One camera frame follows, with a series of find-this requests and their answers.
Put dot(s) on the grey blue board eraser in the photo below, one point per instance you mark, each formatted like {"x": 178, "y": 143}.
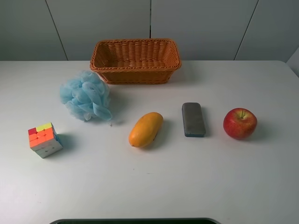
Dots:
{"x": 193, "y": 121}

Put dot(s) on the orange wicker basket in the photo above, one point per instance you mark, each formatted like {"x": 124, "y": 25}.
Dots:
{"x": 135, "y": 61}

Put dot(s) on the red apple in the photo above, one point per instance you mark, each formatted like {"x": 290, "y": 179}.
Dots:
{"x": 239, "y": 123}

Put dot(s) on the yellow orange mango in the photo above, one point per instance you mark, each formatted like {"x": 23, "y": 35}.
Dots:
{"x": 145, "y": 130}

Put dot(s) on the blue mesh bath pouf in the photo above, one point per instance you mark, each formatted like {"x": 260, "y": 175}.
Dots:
{"x": 86, "y": 97}

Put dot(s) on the colourful puzzle cube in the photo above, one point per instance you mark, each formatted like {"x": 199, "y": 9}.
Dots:
{"x": 44, "y": 141}

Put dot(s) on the black rounded edge bottom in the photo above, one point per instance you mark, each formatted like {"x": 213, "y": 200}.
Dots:
{"x": 138, "y": 221}

